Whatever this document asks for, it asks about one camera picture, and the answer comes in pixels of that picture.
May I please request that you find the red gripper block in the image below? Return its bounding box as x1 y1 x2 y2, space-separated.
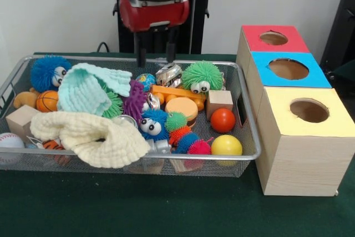
119 0 190 68

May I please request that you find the mint green knitted cloth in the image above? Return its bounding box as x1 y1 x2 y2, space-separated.
57 63 133 116

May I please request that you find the cream knitted cloth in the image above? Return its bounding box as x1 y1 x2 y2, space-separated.
29 110 151 169

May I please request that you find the shallow silver mesh bin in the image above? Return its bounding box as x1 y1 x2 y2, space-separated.
0 55 262 178

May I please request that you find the wooden box with three holes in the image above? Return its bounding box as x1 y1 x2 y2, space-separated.
235 25 355 198

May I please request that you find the green spiky ball with eyes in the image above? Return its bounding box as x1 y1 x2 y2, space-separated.
181 60 224 94

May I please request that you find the purple spiky rubber ball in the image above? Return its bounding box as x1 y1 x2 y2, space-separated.
123 79 148 121

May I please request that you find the small wooden cube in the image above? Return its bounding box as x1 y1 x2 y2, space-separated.
206 89 234 120

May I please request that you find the orange-red ball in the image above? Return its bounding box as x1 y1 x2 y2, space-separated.
210 108 236 134

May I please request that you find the blue spiky rubber ball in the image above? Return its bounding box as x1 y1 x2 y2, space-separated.
29 55 72 93

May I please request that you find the yellow plastic ball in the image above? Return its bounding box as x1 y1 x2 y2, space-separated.
211 134 243 165

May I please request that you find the small orange basketball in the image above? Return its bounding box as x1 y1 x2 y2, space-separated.
35 90 59 113

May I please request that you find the white baseball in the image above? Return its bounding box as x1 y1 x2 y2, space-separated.
0 132 25 165

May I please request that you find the dark green side table cloth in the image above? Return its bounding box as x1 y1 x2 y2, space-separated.
327 59 355 89

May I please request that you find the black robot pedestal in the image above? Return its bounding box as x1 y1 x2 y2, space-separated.
106 0 224 54

